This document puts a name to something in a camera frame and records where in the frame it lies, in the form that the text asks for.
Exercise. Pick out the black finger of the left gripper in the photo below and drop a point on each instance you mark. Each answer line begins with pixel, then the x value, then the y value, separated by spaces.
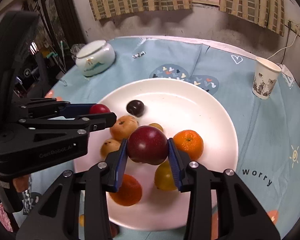
pixel 47 108
pixel 90 122

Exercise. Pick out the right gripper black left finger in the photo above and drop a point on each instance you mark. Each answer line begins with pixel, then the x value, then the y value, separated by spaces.
pixel 56 215

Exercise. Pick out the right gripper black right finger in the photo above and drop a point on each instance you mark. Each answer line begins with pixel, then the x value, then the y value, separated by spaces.
pixel 240 215

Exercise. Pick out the small red cherry tomato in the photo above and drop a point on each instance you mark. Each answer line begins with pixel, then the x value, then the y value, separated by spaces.
pixel 99 109

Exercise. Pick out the dark purple plum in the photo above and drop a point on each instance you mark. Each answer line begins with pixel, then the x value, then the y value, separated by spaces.
pixel 135 108

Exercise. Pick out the dark red apple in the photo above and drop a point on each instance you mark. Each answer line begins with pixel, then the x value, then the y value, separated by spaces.
pixel 147 144

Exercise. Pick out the small yellow round fruit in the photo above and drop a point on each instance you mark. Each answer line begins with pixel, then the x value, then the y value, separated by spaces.
pixel 163 178

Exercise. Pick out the small olive brown fruit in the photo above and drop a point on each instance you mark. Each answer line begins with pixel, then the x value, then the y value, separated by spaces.
pixel 158 126

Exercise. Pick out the pale yellow round fruit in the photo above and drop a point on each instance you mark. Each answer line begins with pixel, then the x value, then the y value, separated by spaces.
pixel 110 145

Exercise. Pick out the tan round pear with stem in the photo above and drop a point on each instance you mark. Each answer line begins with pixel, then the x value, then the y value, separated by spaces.
pixel 123 127

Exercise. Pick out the small tan fruit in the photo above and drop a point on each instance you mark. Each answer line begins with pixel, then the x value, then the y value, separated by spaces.
pixel 81 220

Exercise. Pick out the pale blue lidded ceramic jar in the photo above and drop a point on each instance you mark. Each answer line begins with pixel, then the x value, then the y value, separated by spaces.
pixel 95 57

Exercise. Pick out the blue patterned tablecloth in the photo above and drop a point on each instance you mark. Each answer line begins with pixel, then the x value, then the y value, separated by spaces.
pixel 268 131

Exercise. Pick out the orange tangerine on plate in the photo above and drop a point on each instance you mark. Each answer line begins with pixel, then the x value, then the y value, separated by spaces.
pixel 190 142

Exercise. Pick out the white oval plate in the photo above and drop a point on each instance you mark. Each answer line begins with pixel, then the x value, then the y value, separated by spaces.
pixel 175 105

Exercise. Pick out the patterned paper cup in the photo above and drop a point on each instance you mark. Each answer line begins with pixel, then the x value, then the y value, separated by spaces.
pixel 265 77

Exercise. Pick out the checked beige curtain right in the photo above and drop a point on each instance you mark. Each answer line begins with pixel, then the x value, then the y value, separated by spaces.
pixel 269 14

